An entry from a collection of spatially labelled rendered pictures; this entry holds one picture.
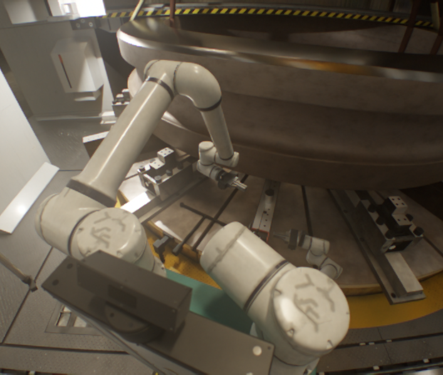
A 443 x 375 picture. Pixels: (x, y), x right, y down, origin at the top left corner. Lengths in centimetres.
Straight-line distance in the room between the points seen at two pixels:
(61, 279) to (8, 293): 262
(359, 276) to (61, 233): 212
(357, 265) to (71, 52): 496
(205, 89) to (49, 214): 61
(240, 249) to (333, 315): 22
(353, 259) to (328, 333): 190
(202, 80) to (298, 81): 83
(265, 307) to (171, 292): 28
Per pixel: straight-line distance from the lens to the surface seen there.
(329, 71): 156
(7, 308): 296
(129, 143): 77
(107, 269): 29
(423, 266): 271
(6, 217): 367
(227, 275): 53
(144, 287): 26
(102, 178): 73
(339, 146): 193
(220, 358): 32
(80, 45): 494
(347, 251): 239
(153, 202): 242
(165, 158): 229
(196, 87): 86
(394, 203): 222
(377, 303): 264
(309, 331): 48
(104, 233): 60
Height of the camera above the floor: 210
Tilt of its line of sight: 43 degrees down
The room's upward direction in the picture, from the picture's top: straight up
